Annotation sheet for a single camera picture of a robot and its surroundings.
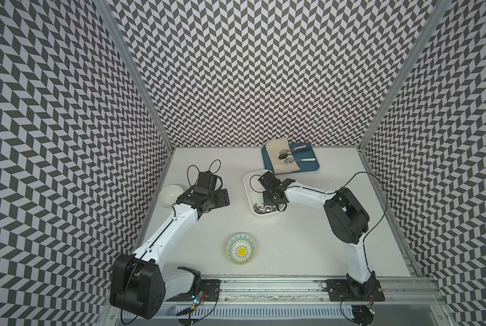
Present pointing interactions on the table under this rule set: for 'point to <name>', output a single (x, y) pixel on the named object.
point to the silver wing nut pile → (263, 208)
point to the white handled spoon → (290, 160)
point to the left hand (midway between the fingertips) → (219, 199)
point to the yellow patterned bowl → (240, 249)
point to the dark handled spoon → (285, 155)
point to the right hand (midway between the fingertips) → (272, 200)
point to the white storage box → (254, 189)
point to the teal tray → (303, 165)
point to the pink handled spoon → (285, 151)
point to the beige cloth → (274, 146)
